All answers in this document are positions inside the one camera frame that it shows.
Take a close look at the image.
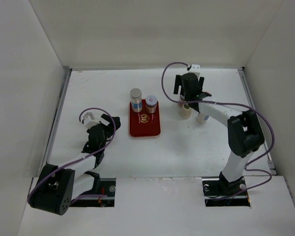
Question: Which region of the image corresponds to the small jar red label lid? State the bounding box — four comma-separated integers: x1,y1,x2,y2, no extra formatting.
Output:
178,96,186,107

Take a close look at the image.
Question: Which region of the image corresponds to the tall blue label spice bottle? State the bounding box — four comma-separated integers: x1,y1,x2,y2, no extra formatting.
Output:
130,88,142,113

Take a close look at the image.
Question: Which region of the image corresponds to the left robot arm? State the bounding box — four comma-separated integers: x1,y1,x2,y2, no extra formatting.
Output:
28,113,121,215

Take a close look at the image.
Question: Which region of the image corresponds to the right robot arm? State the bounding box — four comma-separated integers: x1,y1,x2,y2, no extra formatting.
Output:
174,73,265,195

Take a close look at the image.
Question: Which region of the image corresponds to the red rectangular tray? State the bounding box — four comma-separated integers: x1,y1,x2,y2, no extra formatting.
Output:
129,99,161,138

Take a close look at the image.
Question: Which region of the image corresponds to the cream yellow cap bottle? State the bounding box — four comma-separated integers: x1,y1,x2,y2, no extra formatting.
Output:
179,104,192,119

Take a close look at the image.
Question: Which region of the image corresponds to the silver cap white bottle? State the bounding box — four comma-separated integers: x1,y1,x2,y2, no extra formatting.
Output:
196,112,210,124

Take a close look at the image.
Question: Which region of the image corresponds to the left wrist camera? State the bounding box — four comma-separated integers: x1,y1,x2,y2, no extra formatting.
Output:
82,117,99,129

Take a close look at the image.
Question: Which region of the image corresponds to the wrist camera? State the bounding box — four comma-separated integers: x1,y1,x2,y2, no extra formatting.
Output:
82,117,99,129
187,64,201,75

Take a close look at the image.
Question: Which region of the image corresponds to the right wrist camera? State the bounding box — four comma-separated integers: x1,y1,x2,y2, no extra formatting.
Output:
187,64,201,75

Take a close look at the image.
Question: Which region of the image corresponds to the left aluminium table rail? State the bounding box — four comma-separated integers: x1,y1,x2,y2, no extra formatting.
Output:
38,66,72,174

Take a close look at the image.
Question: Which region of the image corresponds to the aluminium table rail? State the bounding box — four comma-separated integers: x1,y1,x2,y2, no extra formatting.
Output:
38,66,72,174
238,67,276,166

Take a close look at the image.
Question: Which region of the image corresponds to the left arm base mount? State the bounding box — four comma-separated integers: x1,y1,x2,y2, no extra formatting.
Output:
71,171,117,207

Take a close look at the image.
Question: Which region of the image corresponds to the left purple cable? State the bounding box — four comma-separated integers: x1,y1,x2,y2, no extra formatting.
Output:
27,108,116,207

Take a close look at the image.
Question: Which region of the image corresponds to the purple cable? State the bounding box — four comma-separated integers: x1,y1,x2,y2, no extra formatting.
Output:
27,108,116,207
161,61,275,201

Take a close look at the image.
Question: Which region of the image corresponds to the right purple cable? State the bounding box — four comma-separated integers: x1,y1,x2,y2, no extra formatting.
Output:
161,61,275,201

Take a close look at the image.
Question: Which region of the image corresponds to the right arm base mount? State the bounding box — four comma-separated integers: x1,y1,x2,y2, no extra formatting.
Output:
202,177,250,207

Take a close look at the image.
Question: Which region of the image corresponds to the right aluminium table rail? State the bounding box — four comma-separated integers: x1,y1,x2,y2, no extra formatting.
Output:
238,67,276,166

